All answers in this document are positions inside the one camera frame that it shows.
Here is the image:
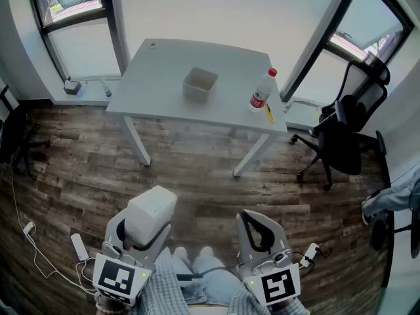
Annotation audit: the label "white bead bracelet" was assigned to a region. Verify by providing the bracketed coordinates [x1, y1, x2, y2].
[94, 302, 131, 315]

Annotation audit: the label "person's right forearm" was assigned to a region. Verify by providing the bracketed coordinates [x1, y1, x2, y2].
[270, 302, 296, 313]

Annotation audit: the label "white square plastic container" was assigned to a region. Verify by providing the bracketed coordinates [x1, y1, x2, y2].
[182, 66, 219, 104]

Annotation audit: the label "white rectangular box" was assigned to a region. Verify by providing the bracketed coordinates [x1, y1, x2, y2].
[124, 185, 178, 247]

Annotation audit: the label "black armed office chair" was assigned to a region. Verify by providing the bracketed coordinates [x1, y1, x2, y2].
[0, 85, 52, 180]

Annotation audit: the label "black window frame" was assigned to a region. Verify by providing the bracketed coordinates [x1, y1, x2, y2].
[280, 0, 414, 103]
[28, 0, 127, 81]

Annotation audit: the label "light grey table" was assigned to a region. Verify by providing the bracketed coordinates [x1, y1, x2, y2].
[105, 38, 289, 179]

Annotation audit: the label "black swivel stool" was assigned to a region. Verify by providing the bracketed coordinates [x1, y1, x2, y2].
[370, 208, 420, 259]

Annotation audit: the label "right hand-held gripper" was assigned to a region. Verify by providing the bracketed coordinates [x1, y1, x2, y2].
[236, 209, 302, 307]

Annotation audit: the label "dark box on sill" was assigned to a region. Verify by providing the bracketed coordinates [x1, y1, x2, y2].
[63, 77, 82, 95]

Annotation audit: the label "plaid shirt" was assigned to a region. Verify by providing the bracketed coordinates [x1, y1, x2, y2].
[129, 247, 309, 315]

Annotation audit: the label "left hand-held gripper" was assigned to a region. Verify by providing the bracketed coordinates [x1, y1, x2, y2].
[93, 207, 172, 307]

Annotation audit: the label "clear bottle with red cap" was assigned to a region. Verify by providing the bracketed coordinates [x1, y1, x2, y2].
[248, 68, 278, 114]

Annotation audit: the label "white cable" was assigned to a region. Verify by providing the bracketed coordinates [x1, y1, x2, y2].
[11, 169, 98, 297]

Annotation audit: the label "white power strip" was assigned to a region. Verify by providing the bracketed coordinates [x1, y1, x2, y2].
[70, 233, 89, 261]

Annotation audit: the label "blue jeans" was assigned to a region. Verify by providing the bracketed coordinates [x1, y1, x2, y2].
[170, 251, 243, 307]

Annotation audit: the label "person's left forearm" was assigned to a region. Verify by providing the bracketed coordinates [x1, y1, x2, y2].
[94, 292, 132, 315]

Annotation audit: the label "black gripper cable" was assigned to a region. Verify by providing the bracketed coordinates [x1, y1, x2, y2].
[176, 266, 228, 282]

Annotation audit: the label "black mesh office chair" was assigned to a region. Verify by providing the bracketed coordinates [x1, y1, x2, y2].
[291, 51, 391, 192]

